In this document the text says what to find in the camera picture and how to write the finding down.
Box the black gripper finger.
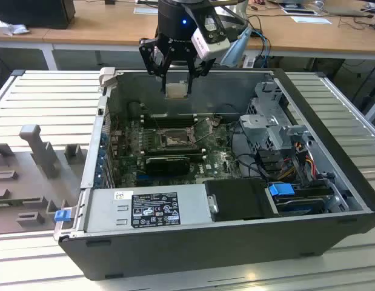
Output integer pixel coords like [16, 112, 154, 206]
[138, 36, 173, 92]
[187, 56, 217, 95]

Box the square silver CPU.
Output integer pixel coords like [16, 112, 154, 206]
[165, 82, 188, 99]

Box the metal CPU socket cover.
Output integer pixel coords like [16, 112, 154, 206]
[190, 117, 217, 144]

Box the black RAM slot bank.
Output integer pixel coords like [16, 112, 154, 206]
[141, 145, 205, 157]
[142, 113, 197, 128]

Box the CPU socket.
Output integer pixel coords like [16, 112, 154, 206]
[156, 127, 200, 149]

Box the blue slot clip row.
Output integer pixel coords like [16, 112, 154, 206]
[95, 133, 108, 186]

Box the pale paper sheet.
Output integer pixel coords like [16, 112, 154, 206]
[134, 6, 159, 15]

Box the pale blue teach pendant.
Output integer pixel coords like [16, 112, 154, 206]
[220, 25, 253, 67]

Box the pale grey case latch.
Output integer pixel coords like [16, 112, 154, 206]
[98, 67, 117, 88]

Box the wooden desk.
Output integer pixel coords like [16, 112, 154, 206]
[0, 0, 375, 72]

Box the silver metal drive cage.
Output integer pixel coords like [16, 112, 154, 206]
[238, 81, 316, 154]

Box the green motherboard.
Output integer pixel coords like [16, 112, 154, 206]
[110, 116, 245, 187]

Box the black expansion card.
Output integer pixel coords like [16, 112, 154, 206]
[144, 156, 190, 176]

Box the dark flat tablet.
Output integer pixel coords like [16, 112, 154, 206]
[280, 7, 317, 16]

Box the white paper sheet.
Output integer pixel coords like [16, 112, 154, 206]
[291, 15, 333, 25]

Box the black box on desk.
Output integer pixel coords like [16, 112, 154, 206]
[0, 0, 76, 30]

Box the crumpled white paper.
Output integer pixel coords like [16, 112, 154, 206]
[0, 16, 30, 36]

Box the hard disk in blue carrier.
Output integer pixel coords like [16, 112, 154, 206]
[267, 181, 327, 216]

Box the grey power supply unit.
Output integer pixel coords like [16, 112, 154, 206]
[84, 184, 213, 233]

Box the grey parts rack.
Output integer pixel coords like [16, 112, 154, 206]
[0, 124, 87, 236]

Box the black open PC case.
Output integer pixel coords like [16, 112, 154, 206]
[53, 67, 375, 281]

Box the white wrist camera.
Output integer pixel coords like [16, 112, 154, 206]
[191, 15, 230, 60]

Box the blue cable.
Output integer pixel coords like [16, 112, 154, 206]
[250, 27, 271, 69]

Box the black cable bundle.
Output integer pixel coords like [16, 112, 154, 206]
[231, 121, 282, 182]

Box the silver metal handle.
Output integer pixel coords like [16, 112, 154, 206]
[207, 195, 220, 215]

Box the yellow red wire bundle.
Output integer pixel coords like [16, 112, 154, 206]
[277, 150, 317, 181]

